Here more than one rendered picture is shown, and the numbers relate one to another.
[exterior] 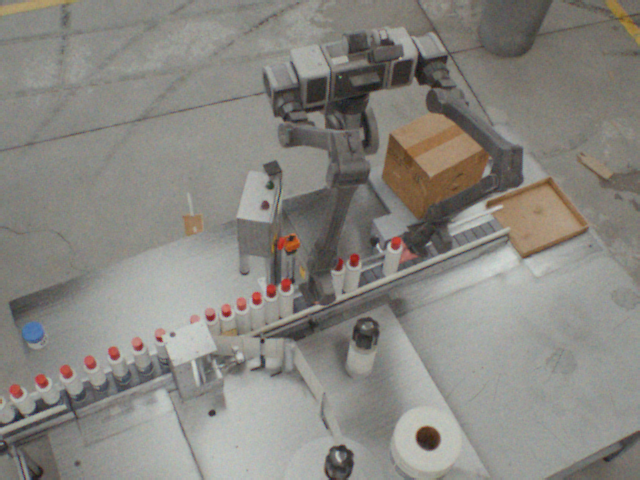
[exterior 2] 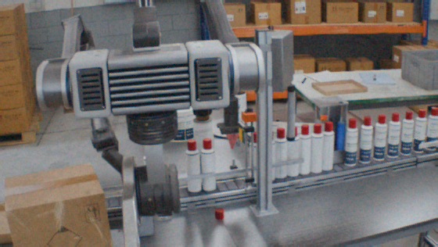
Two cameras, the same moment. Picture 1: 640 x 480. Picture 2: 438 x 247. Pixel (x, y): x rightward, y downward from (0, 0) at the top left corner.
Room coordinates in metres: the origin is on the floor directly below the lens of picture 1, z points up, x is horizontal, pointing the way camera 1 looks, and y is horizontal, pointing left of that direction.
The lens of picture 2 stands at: (3.04, 0.35, 1.77)
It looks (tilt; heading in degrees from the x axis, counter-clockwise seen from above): 20 degrees down; 194
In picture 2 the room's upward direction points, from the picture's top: 2 degrees counter-clockwise
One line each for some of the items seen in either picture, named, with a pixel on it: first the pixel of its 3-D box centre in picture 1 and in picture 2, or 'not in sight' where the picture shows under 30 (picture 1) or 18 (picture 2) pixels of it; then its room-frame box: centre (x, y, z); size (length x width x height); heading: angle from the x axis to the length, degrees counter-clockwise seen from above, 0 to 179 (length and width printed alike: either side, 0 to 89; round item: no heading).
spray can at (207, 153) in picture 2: (336, 277); (208, 164); (1.34, -0.11, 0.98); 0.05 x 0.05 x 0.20
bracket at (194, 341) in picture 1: (189, 343); (328, 101); (0.99, 0.33, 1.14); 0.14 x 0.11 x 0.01; 118
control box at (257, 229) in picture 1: (260, 215); (274, 59); (1.30, 0.14, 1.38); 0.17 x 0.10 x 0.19; 173
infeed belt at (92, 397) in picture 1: (302, 309); (240, 187); (1.27, 0.00, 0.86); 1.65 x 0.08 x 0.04; 118
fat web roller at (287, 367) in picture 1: (288, 356); not in sight; (1.04, 0.04, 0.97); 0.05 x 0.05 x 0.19
